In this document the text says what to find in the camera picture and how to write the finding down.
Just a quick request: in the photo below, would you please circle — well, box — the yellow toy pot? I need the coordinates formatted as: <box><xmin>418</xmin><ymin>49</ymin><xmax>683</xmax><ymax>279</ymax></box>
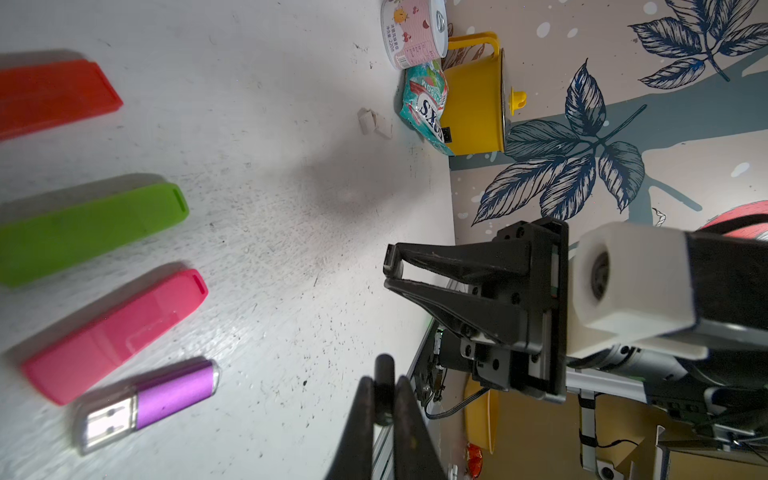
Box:
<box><xmin>440</xmin><ymin>32</ymin><xmax>527</xmax><ymax>156</ymax></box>

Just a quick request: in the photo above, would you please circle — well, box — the black usb drive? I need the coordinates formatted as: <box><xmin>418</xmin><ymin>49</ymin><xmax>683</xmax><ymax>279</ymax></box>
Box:
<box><xmin>383</xmin><ymin>244</ymin><xmax>398</xmax><ymax>277</ymax></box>

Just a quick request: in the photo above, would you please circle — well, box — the green candy packet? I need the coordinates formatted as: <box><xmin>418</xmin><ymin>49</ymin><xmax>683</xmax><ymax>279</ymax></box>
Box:
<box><xmin>399</xmin><ymin>60</ymin><xmax>453</xmax><ymax>156</ymax></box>

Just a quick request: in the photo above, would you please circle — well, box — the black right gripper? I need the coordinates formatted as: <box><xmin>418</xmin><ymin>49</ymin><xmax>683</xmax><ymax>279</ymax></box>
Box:
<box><xmin>384</xmin><ymin>218</ymin><xmax>568</xmax><ymax>403</ymax></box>

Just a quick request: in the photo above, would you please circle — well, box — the black usb cap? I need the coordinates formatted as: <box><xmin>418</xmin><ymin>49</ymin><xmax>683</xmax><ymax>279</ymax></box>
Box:
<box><xmin>374</xmin><ymin>354</ymin><xmax>396</xmax><ymax>427</ymax></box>

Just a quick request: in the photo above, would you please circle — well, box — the purple usb drive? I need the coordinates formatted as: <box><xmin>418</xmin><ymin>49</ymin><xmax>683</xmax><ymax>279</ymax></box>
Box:
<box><xmin>74</xmin><ymin>358</ymin><xmax>221</xmax><ymax>456</ymax></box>

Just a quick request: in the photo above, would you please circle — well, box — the red usb drive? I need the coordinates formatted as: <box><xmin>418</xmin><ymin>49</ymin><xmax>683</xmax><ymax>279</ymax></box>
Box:
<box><xmin>1</xmin><ymin>60</ymin><xmax>123</xmax><ymax>141</ymax></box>

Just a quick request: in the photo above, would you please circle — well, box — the clear usb cap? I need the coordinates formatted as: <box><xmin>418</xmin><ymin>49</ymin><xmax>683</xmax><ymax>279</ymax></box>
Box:
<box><xmin>357</xmin><ymin>108</ymin><xmax>394</xmax><ymax>140</ymax></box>

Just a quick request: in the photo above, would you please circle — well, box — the pink usb drive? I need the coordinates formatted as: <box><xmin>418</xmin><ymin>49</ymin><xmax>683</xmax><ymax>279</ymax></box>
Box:
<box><xmin>21</xmin><ymin>269</ymin><xmax>209</xmax><ymax>406</ymax></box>

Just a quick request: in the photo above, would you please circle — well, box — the green usb drive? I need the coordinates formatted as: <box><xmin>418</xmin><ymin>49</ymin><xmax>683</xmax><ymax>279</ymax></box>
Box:
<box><xmin>1</xmin><ymin>183</ymin><xmax>190</xmax><ymax>288</ymax></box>

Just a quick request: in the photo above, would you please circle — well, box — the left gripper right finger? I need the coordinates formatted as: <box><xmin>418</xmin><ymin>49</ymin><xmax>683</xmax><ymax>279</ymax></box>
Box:
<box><xmin>393</xmin><ymin>376</ymin><xmax>447</xmax><ymax>480</ymax></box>

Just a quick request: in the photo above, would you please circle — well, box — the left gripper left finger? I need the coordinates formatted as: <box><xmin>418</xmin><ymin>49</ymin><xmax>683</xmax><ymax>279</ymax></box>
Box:
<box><xmin>326</xmin><ymin>377</ymin><xmax>375</xmax><ymax>480</ymax></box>

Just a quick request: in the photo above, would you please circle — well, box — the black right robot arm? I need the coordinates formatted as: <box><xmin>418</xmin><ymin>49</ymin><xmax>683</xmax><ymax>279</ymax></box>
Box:
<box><xmin>383</xmin><ymin>214</ymin><xmax>767</xmax><ymax>459</ymax></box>

